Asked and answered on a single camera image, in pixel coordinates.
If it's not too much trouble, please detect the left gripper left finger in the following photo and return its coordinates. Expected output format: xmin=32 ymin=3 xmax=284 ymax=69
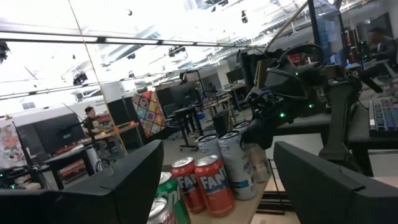
xmin=0 ymin=139 xmax=165 ymax=224

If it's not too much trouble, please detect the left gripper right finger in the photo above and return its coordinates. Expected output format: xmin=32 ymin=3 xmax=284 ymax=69
xmin=273 ymin=141 xmax=398 ymax=224

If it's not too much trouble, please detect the silver Diet Coke can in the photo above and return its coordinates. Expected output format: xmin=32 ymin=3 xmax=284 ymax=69
xmin=146 ymin=197 xmax=178 ymax=224

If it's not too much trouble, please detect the green Sprite can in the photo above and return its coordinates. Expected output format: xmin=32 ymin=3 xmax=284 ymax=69
xmin=155 ymin=172 xmax=191 ymax=224

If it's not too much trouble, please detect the red Fanta strawberry can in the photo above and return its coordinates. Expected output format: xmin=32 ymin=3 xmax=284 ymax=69
xmin=194 ymin=154 xmax=236 ymax=218
xmin=170 ymin=156 xmax=206 ymax=214

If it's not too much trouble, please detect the grey metal table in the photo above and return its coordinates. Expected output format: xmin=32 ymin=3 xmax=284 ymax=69
xmin=79 ymin=121 xmax=141 ymax=156

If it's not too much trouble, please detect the black computer monitor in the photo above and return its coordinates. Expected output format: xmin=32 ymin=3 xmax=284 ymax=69
xmin=15 ymin=112 xmax=87 ymax=156

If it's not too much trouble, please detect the person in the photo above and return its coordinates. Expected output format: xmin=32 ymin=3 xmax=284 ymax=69
xmin=360 ymin=27 xmax=398 ymax=83
xmin=82 ymin=106 xmax=101 ymax=133
xmin=178 ymin=72 xmax=200 ymax=107

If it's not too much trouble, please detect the black rolling desk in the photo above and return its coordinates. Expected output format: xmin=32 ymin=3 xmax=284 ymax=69
xmin=172 ymin=105 xmax=203 ymax=152

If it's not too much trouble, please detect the black computer keyboard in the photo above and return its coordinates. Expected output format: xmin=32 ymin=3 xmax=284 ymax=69
xmin=368 ymin=95 xmax=398 ymax=138

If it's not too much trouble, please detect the colourful patchwork quilt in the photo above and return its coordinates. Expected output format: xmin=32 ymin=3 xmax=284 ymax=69
xmin=132 ymin=90 xmax=167 ymax=138

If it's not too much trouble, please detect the black overhead crossbar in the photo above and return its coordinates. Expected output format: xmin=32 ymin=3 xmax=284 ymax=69
xmin=0 ymin=30 xmax=252 ymax=48

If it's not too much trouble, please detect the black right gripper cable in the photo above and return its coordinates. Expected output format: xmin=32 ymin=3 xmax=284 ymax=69
xmin=267 ymin=43 xmax=326 ymax=100

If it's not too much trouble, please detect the black metal table frame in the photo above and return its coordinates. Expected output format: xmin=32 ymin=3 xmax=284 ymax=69
xmin=254 ymin=191 xmax=295 ymax=216

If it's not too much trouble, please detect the black ceiling camera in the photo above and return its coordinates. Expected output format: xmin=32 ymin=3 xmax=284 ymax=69
xmin=73 ymin=72 xmax=88 ymax=86
xmin=167 ymin=46 xmax=187 ymax=58

